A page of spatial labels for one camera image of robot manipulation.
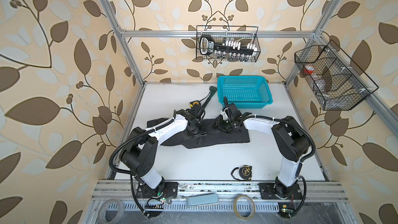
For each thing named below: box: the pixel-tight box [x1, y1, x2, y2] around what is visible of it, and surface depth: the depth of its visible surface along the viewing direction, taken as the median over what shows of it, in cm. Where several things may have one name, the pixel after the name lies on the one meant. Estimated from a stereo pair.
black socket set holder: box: [199, 34, 259, 56], surface depth 84 cm
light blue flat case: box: [186, 192, 219, 207], surface depth 71 cm
